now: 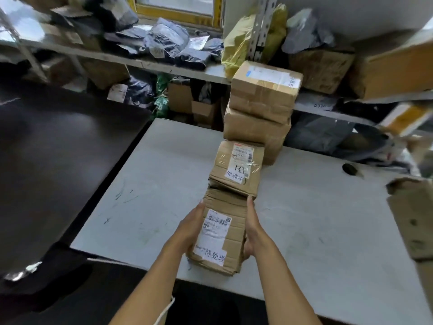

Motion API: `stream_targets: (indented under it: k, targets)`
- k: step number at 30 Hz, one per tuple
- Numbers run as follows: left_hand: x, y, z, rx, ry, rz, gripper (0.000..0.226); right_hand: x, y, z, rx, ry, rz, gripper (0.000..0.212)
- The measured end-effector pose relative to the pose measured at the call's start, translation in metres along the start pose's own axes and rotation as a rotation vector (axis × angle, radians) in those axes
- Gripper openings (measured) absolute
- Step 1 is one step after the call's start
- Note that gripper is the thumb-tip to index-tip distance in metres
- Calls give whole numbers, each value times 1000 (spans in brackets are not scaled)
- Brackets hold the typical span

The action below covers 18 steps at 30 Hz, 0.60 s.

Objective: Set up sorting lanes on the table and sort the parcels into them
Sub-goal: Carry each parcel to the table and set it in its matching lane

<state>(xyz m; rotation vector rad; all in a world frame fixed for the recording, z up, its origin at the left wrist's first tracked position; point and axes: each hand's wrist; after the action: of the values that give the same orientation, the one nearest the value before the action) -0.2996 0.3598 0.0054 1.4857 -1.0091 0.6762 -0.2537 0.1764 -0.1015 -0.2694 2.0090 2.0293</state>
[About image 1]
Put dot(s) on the person's left forearm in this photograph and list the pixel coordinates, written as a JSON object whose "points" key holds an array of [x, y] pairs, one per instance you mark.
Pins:
{"points": [[145, 291]]}

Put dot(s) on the pile of grey mailer bags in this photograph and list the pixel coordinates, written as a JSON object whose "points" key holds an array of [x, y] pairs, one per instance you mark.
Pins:
{"points": [[101, 16]]}

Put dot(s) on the taped box handwritten label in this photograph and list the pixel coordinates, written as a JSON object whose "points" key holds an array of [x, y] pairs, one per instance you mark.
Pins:
{"points": [[223, 159]]}

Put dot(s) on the green plastic bag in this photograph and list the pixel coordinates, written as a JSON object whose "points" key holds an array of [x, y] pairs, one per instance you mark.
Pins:
{"points": [[161, 101]]}

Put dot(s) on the small handwritten cardboard box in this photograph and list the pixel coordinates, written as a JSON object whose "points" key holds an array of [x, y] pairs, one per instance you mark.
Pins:
{"points": [[321, 71]]}

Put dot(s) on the person's left hand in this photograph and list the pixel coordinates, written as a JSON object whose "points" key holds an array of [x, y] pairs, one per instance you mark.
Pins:
{"points": [[187, 233]]}

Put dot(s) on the person's right forearm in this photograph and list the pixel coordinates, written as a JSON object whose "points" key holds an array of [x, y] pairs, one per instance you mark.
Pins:
{"points": [[287, 291]]}

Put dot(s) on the grey metal shelf rack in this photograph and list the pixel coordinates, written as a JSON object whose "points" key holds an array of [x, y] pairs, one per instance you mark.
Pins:
{"points": [[152, 65], [262, 30]]}

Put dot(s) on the pile of grey plastic mailers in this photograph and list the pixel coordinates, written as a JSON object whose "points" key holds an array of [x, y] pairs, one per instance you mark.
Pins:
{"points": [[165, 40]]}

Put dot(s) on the black plastic mailer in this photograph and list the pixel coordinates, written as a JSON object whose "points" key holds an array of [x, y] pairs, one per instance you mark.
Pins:
{"points": [[140, 91]]}

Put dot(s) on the yellow framed window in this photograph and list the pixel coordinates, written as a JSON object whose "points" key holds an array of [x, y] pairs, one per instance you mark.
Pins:
{"points": [[176, 16]]}

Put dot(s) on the person's right hand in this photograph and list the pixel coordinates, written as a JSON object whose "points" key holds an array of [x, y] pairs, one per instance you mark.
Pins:
{"points": [[257, 236]]}

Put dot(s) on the dark grey plastic mailer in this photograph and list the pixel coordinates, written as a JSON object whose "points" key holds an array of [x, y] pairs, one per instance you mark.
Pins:
{"points": [[321, 135]]}

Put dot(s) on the olive yellow bag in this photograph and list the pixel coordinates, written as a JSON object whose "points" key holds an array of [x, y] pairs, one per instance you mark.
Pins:
{"points": [[236, 43]]}

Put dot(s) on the crumpled grey plastic bag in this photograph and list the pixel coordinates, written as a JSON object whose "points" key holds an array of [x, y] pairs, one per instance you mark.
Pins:
{"points": [[304, 33]]}

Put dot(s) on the large yellow-taped cardboard box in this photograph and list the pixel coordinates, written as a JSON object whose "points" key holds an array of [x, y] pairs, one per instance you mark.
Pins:
{"points": [[389, 71]]}

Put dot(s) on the white foam box yellow tape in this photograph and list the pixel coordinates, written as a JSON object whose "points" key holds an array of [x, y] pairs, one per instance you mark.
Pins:
{"points": [[406, 120]]}

